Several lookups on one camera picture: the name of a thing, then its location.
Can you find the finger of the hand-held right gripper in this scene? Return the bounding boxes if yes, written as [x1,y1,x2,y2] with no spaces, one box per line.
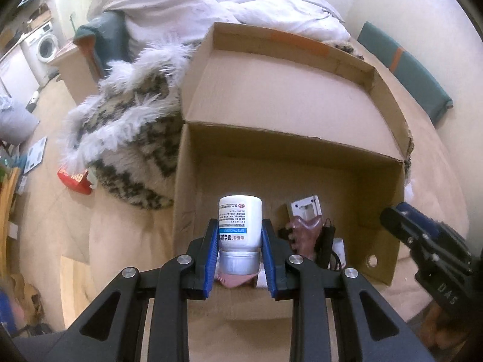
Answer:
[379,207,419,251]
[394,202,441,234]

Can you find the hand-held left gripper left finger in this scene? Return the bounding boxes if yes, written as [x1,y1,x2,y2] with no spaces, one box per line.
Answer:
[66,219,220,362]

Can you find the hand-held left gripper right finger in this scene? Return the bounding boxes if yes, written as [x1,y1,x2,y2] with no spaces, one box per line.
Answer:
[261,219,434,362]

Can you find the small pink plastic item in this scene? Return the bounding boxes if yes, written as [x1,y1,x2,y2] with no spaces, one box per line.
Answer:
[220,271,261,289]

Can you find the white medicine bottle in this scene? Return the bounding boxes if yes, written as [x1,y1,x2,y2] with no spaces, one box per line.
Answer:
[218,195,263,275]

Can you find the pink packaged item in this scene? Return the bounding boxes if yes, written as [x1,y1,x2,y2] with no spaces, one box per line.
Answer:
[285,195,327,261]

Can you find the black cosmetic tube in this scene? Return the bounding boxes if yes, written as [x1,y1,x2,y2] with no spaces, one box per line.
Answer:
[316,225,336,270]

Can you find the white power adapter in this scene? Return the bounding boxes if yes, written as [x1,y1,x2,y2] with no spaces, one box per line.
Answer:
[332,237,347,271]

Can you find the cardboard box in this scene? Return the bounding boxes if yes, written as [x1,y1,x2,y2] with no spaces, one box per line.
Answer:
[173,22,414,323]

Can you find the person's right hand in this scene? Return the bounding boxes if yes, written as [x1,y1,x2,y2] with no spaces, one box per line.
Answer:
[421,302,483,352]

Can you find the light wooden board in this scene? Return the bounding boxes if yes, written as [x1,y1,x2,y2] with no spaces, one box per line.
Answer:
[59,254,93,321]

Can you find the fluffy patterned blanket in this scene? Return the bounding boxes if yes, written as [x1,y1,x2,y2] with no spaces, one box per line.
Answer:
[56,36,416,210]

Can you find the teal cushion with orange stripe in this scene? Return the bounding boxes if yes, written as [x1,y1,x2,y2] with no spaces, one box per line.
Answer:
[73,11,131,80]
[357,21,453,127]

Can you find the red gift bag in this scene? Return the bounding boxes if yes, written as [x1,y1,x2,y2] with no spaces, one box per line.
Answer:
[57,166,93,195]

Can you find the brown slippers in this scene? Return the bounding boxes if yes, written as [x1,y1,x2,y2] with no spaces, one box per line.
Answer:
[11,271,42,325]

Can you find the pale blue bathroom scale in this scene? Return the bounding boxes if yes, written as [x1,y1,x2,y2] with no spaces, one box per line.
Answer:
[23,136,48,175]

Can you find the wooden chair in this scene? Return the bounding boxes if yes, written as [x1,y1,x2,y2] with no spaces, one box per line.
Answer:
[0,166,21,272]

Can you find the beige bedside cabinet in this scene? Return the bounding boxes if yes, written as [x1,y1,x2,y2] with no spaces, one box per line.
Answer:
[48,41,104,106]

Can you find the grey plastic bag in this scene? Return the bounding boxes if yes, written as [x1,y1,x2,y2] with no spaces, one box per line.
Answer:
[0,96,40,146]

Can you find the white duvet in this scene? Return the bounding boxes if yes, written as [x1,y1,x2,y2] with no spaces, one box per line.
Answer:
[87,0,351,46]

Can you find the white washing machine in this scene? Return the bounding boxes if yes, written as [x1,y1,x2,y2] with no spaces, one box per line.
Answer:
[21,22,61,80]

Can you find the white kitchen counter cabinet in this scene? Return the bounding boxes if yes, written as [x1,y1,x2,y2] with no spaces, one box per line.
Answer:
[0,41,40,95]

